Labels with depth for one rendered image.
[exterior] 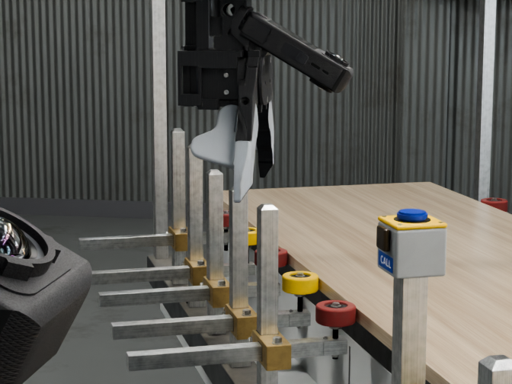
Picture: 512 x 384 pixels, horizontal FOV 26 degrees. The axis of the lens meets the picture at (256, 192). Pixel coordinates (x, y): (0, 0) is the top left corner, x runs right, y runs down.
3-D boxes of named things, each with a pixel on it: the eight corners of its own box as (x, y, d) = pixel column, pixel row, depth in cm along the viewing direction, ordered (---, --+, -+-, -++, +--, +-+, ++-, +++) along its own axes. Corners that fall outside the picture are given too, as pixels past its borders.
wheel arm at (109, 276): (89, 289, 282) (88, 272, 281) (88, 285, 285) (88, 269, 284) (255, 278, 292) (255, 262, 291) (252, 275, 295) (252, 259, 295)
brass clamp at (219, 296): (210, 308, 261) (210, 287, 260) (199, 294, 274) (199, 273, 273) (235, 306, 262) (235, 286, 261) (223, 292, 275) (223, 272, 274)
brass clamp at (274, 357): (264, 372, 213) (264, 346, 212) (247, 350, 226) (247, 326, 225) (294, 369, 214) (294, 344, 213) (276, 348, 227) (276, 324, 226)
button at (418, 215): (403, 228, 142) (403, 214, 142) (392, 222, 146) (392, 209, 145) (432, 226, 143) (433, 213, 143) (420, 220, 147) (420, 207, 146)
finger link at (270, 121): (223, 156, 119) (212, 90, 113) (277, 157, 118) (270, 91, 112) (219, 176, 117) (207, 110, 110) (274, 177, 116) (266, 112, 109)
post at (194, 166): (190, 324, 294) (189, 145, 286) (188, 321, 297) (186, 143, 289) (203, 324, 295) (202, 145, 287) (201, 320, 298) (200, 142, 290)
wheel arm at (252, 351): (129, 376, 210) (128, 354, 209) (126, 370, 213) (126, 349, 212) (347, 358, 220) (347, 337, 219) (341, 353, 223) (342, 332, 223)
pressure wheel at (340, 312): (328, 350, 227) (328, 295, 225) (362, 356, 222) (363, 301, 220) (307, 360, 220) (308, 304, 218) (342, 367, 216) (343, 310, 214)
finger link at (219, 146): (187, 201, 103) (199, 114, 107) (251, 203, 102) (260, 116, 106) (180, 186, 100) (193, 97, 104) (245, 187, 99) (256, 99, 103)
